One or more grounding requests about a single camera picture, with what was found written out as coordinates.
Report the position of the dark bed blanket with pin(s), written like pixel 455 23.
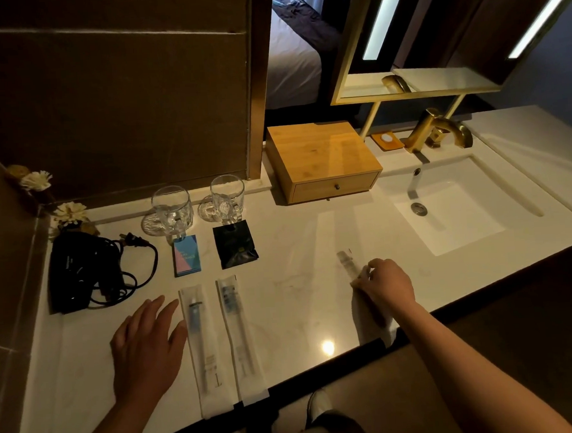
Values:
pixel 310 24

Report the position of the brown wooden door frame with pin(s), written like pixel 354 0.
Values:
pixel 258 80

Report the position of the black sachet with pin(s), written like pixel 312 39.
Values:
pixel 235 245

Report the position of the person's right forearm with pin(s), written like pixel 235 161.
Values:
pixel 470 376

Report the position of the person's left thumb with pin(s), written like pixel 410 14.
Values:
pixel 180 337

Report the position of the person's left hand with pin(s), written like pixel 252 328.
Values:
pixel 144 353

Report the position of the gold faucet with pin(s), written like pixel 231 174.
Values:
pixel 435 127

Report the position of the black hair dryer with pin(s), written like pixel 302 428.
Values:
pixel 76 270

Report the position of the mirror light strip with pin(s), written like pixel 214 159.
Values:
pixel 544 14

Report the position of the person's left middle finger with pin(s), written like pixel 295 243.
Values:
pixel 151 313

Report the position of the wooden drawer box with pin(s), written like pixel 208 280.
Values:
pixel 318 156

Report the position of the gold framed mirror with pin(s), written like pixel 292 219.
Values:
pixel 453 34

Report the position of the bed with white sheet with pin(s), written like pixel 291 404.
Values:
pixel 291 68

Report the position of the clear comb packet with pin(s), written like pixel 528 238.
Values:
pixel 348 264

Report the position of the person's right hand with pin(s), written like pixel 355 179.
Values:
pixel 389 285

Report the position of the white artificial flower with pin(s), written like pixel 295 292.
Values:
pixel 70 212
pixel 36 181

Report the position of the blue and pink small box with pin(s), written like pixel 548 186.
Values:
pixel 187 256

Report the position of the white sink basin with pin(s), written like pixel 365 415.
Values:
pixel 459 208

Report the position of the person's right fingers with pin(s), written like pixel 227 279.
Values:
pixel 364 277

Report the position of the wrapped toothbrush packet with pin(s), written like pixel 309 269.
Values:
pixel 240 337
pixel 204 344

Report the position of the orange soap dish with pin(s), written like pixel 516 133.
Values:
pixel 386 140

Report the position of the clear glass cup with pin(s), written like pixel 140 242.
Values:
pixel 228 198
pixel 172 213

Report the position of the gold mirror support post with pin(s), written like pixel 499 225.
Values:
pixel 454 106
pixel 370 120

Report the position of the person's left little finger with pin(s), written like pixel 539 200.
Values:
pixel 118 337

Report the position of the metal sink drain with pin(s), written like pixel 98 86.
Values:
pixel 419 209

